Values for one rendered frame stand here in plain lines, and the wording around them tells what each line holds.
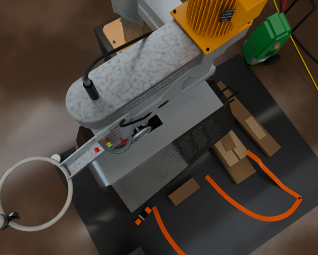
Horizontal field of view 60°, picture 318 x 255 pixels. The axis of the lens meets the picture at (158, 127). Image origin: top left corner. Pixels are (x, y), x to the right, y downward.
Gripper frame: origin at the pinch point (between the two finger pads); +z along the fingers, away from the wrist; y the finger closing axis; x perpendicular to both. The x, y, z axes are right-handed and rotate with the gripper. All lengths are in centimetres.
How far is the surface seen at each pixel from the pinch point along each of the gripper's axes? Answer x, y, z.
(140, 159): -40, 85, -5
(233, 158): -106, 153, 53
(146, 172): -50, 81, 2
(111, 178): -33, 61, -3
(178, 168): -67, 101, 11
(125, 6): 25, 147, -58
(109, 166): -26, 68, -4
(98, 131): -22, 71, -76
